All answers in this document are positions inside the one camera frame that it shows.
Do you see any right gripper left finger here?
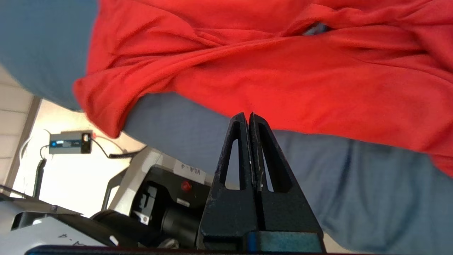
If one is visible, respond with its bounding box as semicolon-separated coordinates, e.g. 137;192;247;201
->
196;112;257;253

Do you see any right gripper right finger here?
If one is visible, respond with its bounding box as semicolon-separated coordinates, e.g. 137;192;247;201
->
249;112;324;254

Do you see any red printed t-shirt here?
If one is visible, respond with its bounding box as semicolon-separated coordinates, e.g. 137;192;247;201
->
73;0;453;177

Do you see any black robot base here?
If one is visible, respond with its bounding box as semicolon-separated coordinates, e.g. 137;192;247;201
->
0;147;214;249

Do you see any bed with blue sheet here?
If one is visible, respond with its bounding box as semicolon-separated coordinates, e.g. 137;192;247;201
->
0;0;453;255

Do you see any grey power adapter box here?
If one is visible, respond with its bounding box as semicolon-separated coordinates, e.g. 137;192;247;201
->
49;130;93;155

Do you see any black corrugated cable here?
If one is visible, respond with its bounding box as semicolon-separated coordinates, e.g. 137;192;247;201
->
109;147;147;159

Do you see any thin black wire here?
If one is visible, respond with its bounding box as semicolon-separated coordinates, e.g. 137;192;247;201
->
91;138;113;158

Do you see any black power cord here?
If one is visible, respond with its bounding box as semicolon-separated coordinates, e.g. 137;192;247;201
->
33;144;50;199

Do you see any white floor cable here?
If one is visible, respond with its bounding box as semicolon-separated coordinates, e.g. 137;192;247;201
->
18;128;52;163

